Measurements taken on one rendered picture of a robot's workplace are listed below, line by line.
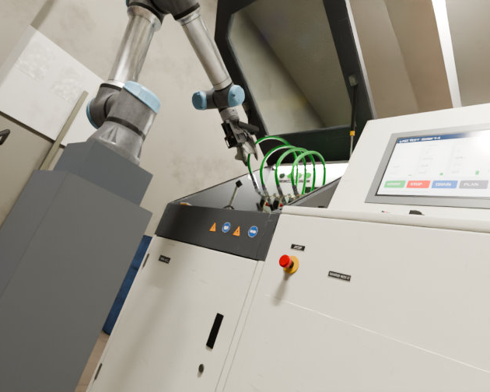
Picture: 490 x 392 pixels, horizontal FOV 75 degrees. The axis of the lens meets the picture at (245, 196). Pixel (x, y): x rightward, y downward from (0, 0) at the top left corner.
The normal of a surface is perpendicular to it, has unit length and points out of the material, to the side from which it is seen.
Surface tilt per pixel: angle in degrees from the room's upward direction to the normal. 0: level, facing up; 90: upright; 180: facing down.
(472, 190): 76
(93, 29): 90
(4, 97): 90
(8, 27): 90
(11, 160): 90
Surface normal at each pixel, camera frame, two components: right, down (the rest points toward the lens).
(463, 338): -0.65, -0.43
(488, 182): -0.54, -0.63
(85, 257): 0.75, 0.07
